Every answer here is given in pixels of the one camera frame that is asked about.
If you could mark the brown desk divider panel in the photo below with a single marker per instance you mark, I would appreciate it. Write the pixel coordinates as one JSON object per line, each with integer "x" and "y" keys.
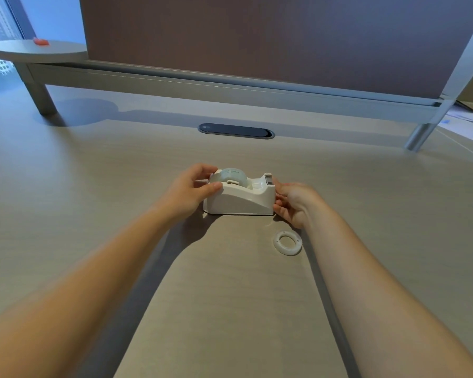
{"x": 276, "y": 39}

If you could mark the person's left hand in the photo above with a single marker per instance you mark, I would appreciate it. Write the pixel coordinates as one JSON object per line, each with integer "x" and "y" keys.
{"x": 183, "y": 194}

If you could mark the person's right forearm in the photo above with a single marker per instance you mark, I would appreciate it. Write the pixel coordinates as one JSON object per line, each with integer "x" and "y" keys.
{"x": 382, "y": 299}

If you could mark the white tape dispenser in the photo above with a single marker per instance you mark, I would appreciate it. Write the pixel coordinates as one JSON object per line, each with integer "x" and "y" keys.
{"x": 240, "y": 200}

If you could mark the white paper sheets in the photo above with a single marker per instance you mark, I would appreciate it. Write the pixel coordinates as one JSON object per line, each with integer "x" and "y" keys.
{"x": 466, "y": 123}

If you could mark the person's right hand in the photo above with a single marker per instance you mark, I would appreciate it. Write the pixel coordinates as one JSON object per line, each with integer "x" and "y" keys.
{"x": 295, "y": 206}

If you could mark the person's left forearm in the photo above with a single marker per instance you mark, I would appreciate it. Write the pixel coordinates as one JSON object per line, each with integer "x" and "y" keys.
{"x": 69, "y": 295}

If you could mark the silver divider frame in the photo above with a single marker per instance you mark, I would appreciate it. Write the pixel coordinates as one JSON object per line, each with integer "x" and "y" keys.
{"x": 236, "y": 88}

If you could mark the small orange object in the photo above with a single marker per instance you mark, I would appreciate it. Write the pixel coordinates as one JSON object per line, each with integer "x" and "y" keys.
{"x": 41, "y": 41}

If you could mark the person's left thumb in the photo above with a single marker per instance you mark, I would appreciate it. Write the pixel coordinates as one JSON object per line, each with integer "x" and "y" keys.
{"x": 209, "y": 190}

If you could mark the clear tape roll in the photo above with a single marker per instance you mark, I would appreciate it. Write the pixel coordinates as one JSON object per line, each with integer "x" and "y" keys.
{"x": 230, "y": 177}

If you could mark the round grey side shelf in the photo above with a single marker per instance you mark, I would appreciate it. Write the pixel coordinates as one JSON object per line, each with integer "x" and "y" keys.
{"x": 37, "y": 51}

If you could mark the person's right thumb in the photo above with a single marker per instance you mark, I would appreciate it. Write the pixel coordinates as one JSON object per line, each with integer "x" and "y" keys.
{"x": 280, "y": 209}

